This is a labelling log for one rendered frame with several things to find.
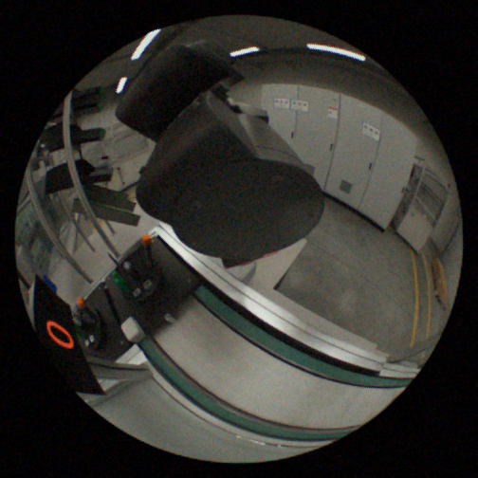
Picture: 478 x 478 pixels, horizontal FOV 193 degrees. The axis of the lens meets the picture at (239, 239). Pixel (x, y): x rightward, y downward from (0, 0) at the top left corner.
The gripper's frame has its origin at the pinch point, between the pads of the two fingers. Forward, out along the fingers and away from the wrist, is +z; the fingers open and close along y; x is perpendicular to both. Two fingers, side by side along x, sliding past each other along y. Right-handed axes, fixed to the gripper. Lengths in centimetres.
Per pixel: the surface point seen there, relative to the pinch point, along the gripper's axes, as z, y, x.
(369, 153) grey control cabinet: 28, -103, 261
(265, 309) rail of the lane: 11.7, 13.0, 2.2
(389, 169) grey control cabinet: 27, -63, 284
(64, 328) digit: -15.1, 13.0, -21.8
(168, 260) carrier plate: 12.6, -5.8, -17.7
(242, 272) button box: 13.3, 2.6, 0.3
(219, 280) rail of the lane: 12.7, 3.0, -5.4
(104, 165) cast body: -10.7, -31.0, -32.7
